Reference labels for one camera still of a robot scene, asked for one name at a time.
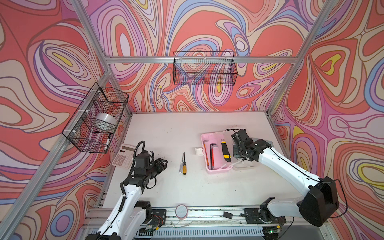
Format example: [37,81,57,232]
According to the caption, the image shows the clear tool box lid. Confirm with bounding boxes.
[223,127,259,171]

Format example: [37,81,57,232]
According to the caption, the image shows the yellow black utility knife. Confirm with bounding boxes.
[221,140,232,163]

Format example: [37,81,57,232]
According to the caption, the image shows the pink plastic tool box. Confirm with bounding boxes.
[201,132,235,174]

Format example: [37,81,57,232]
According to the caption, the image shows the clear handle tester screwdriver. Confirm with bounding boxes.
[179,162,184,174]

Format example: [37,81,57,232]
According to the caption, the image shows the red hex key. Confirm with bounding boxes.
[211,146,215,170]

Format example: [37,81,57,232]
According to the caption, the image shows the orange handle screwdriver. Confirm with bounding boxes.
[183,152,187,175]

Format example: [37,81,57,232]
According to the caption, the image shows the orange hex key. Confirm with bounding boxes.
[203,140,210,167]

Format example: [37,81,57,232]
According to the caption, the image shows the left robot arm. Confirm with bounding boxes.
[86,151,168,240]

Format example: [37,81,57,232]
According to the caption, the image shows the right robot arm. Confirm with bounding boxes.
[232,129,339,227]

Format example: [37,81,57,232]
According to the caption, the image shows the grey stapler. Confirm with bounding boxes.
[260,139,274,147]

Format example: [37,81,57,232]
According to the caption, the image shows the white calculator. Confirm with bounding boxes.
[112,144,135,170]

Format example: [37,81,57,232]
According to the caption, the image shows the white box latch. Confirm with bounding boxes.
[195,148,204,156]

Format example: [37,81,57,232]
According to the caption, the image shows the black marker pen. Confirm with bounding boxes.
[104,134,111,152]

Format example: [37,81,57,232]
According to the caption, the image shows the pink tape roll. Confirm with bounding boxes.
[175,205,188,220]

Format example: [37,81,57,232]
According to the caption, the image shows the small black block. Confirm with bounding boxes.
[223,212,233,220]

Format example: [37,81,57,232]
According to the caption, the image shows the black corrugated cable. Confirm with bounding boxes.
[133,140,147,157]

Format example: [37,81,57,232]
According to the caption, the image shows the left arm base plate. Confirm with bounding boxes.
[142,209,167,228]

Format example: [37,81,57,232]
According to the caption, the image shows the silver duct tape roll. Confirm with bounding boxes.
[95,113,117,133]

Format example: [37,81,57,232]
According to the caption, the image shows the black wire basket left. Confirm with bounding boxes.
[62,83,129,154]

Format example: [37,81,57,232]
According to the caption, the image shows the black wire basket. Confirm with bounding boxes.
[173,50,238,86]
[62,83,129,154]

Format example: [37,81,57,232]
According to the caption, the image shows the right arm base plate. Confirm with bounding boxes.
[241,208,287,225]

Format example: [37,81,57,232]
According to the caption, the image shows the black wire basket back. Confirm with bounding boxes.
[173,50,238,86]

